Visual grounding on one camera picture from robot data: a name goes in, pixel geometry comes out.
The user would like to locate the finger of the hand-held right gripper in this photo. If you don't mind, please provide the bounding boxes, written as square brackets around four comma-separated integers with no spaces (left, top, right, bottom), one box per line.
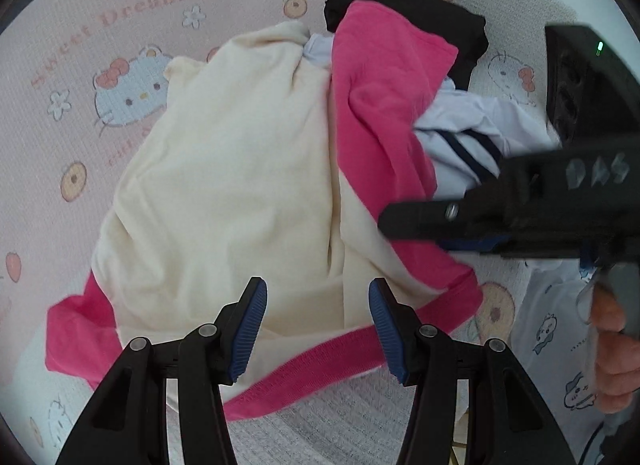
[377,196,502,255]

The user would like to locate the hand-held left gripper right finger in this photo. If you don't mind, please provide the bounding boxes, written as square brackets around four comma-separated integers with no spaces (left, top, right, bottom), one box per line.
[368,277,576,465]

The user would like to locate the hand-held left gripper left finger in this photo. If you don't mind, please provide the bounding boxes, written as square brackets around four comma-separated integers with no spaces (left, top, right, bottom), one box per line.
[56,276,268,465]

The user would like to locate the white shirt with navy stripes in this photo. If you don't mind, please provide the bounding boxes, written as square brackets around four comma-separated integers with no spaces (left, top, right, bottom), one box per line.
[304,32,562,202]

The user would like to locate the cream and pink t-shirt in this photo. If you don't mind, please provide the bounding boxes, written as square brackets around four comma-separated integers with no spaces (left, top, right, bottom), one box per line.
[45,0,485,421]

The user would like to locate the person's right hand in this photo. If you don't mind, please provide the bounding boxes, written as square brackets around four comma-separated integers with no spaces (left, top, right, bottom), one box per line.
[588,290,640,414]

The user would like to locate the black garment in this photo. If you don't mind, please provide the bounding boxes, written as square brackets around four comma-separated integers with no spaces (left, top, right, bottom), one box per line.
[324,0,488,92]

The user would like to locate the pink white cat print blanket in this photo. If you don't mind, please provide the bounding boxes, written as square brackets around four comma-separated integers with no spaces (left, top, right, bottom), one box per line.
[0,0,618,465]

